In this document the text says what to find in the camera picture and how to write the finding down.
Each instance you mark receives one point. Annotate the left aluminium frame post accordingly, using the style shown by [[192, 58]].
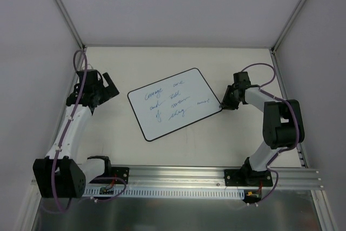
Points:
[[69, 23]]

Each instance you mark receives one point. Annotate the aluminium frame post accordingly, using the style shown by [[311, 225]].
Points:
[[288, 25], [69, 23]]

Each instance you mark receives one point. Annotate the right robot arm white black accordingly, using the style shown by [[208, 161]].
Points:
[[282, 130]]

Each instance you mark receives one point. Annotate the white slotted cable duct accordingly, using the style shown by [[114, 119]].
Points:
[[189, 193]]

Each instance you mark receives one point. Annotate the right aluminium frame post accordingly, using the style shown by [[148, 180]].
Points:
[[288, 25]]

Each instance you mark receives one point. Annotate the aluminium mounting rail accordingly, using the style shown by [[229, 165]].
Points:
[[209, 177]]

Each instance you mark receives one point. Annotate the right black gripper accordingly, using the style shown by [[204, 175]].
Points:
[[229, 98]]

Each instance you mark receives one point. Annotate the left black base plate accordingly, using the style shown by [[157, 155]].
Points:
[[121, 173]]

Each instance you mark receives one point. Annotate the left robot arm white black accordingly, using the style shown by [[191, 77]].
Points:
[[57, 174]]

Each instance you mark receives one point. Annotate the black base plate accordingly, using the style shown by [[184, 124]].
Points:
[[121, 173], [239, 177]]

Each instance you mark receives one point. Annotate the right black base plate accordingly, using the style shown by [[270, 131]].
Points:
[[239, 177]]

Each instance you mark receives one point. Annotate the white whiteboard black frame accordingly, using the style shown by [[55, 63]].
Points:
[[173, 103]]

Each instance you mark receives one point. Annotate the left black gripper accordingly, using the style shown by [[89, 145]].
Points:
[[95, 100]]

